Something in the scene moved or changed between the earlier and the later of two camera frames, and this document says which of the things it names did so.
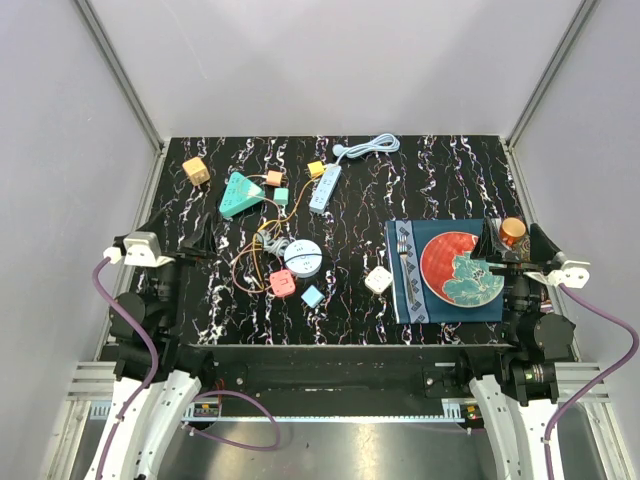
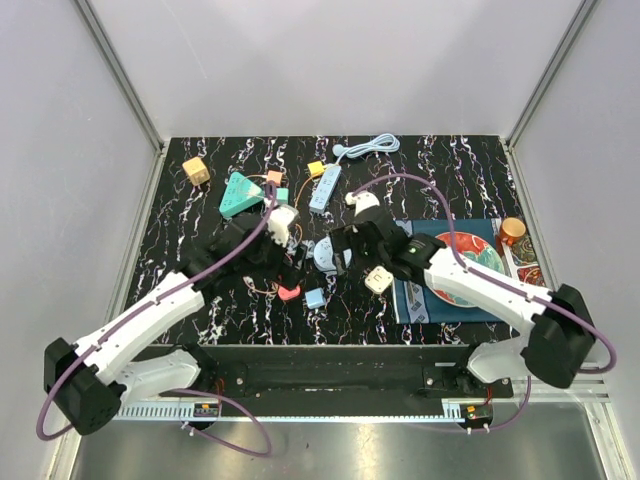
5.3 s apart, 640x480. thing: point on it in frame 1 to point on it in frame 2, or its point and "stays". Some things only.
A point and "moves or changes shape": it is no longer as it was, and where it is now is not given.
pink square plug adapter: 282,282 moves or changes shape
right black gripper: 542,250 to 342,239
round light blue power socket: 303,258 moves or changes shape
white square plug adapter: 378,279 stays
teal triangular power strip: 239,194 stays
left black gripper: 205,241 to 282,271
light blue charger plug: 312,296 stays
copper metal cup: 512,230 stays
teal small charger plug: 281,196 stays
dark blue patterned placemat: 412,302 stays
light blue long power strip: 325,188 stays
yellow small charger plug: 316,168 stays
